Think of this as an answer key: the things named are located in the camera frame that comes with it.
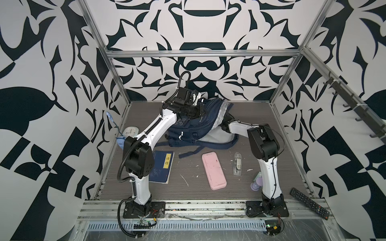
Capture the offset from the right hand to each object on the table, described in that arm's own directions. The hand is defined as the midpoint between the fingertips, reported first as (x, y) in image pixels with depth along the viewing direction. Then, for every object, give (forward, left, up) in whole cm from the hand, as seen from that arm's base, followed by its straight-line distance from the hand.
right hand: (200, 117), depth 100 cm
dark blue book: (-27, +22, -7) cm, 35 cm away
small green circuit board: (-58, -32, -11) cm, 67 cm away
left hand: (-9, -4, +17) cm, 20 cm away
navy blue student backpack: (-15, -1, +6) cm, 17 cm away
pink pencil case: (-33, -7, -8) cm, 35 cm away
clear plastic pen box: (-29, -20, -7) cm, 36 cm away
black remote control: (-49, -53, -9) cm, 73 cm away
